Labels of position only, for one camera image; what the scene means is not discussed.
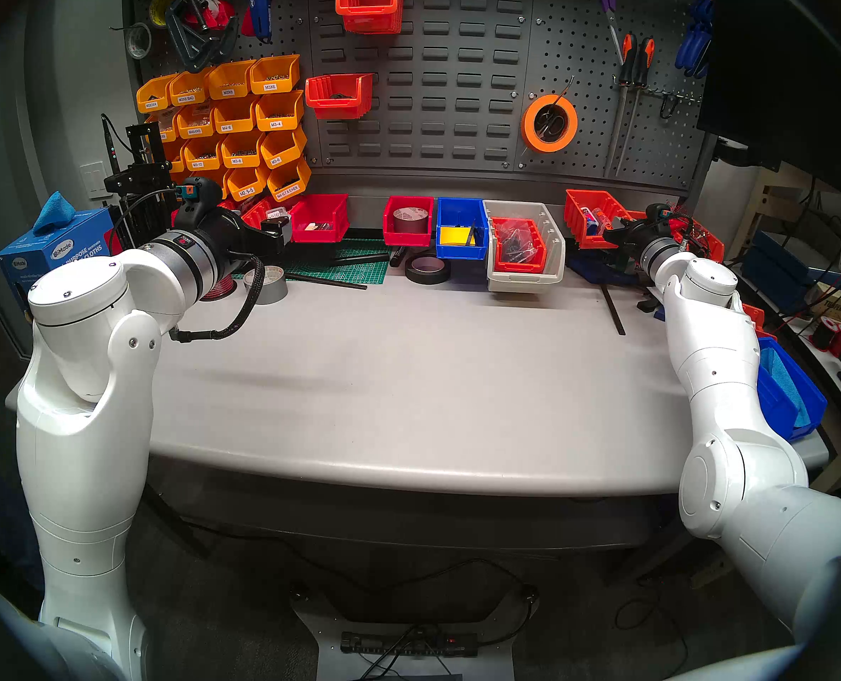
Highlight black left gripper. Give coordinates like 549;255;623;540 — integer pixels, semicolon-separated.
179;177;295;283

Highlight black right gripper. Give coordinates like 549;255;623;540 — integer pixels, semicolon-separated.
603;204;673;258

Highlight red bin with glue sticks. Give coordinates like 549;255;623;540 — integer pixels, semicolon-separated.
565;189;634;250

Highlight blue and red hand tool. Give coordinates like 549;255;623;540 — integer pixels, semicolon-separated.
240;0;283;43

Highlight yellow bin labelled M2.5-5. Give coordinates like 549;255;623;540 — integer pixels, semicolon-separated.
225;163;270;201

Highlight blue bar clamp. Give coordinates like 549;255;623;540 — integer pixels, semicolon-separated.
568;250;641;336

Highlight yellow bin labelled M4-0.7X6 HEX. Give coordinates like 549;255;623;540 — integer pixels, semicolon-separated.
266;156;312;202

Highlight yellow bin labelled M3-8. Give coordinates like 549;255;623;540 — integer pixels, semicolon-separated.
218;132;262;170

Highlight large beige plastic bin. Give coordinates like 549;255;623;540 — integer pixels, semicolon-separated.
482;199;565;294

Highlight yellow bin labelled M3-6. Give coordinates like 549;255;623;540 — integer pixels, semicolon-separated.
257;125;308;170

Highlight yellow bin labelled M3-12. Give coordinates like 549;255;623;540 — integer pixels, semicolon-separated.
183;137;224;173

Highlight yellow bin labelled M4-6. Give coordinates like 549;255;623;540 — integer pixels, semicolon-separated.
210;96;258;134

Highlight clear bag of black screws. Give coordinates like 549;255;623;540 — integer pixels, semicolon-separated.
499;222;540;262

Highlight yellow bin labelled M3-4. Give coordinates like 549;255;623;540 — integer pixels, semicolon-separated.
253;89;305;131

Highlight yellow bin labelled M4X4X6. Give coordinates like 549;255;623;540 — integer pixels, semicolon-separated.
174;104;215;139

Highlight long black rod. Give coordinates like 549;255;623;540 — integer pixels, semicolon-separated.
284;272;368;292

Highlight black metal stand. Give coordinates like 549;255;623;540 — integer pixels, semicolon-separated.
103;121;180;248

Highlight green cutting mat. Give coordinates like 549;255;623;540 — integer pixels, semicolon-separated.
282;238;396;287

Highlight yellow bin labelled M3X8 BRD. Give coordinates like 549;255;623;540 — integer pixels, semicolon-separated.
167;68;212;107

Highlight yellow bin labelled M3X6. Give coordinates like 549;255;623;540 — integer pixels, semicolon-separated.
248;54;301;95

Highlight orange tape roll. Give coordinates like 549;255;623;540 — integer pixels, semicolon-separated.
521;94;579;153

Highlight dark blue crate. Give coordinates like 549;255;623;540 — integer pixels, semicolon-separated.
741;229;819;304

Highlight small blue plastic bin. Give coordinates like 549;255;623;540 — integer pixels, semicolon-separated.
435;197;491;262

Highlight black vise clamp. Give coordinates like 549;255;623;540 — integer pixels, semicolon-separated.
164;0;240;74

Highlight black tape roll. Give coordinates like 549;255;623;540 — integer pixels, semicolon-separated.
404;253;452;286

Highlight blue cloth in box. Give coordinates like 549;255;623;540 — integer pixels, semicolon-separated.
32;192;76;237

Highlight red and white tape roll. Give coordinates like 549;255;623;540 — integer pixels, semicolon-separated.
183;0;237;29

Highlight blue cleaning cloths box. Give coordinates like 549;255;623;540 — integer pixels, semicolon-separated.
0;208;116;311

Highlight grey louvred pegboard panel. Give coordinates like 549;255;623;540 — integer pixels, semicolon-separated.
121;0;719;194

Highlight blue cloth in bin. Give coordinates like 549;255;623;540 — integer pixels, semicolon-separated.
761;346;815;428

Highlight cardboard box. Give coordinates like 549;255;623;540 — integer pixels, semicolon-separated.
811;286;841;326

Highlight black monitor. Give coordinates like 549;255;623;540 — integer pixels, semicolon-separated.
697;0;841;216

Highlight large blue plastic bin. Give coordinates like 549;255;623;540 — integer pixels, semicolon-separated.
758;338;829;443

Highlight black power strip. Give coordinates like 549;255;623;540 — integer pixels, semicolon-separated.
340;630;479;659

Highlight grey duct tape roll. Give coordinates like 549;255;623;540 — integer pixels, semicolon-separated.
242;265;288;306

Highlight black braided cable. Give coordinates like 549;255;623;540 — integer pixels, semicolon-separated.
169;254;265;343

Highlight orange-red wall bin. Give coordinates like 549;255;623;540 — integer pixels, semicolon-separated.
334;0;406;35
304;73;374;120

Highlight black probe pen with cable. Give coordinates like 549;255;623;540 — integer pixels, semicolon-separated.
100;113;120;173

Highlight file with orange-black handle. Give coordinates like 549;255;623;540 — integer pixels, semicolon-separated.
609;33;638;177
619;37;657;177

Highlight purple handled scissors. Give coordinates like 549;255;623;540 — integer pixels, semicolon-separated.
589;0;626;63

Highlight dark red wire spool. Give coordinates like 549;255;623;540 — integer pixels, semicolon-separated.
811;314;841;354

